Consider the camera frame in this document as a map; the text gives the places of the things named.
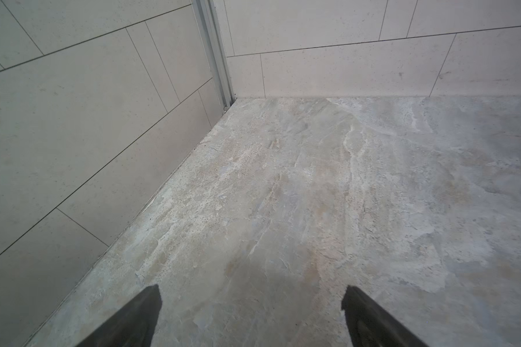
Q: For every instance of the aluminium corner post left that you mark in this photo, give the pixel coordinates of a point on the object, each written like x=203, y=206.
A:
x=205, y=14

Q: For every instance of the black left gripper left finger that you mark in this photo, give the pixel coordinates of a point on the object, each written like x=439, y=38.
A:
x=133, y=325

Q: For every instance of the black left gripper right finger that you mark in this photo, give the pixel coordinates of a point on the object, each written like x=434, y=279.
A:
x=371, y=325

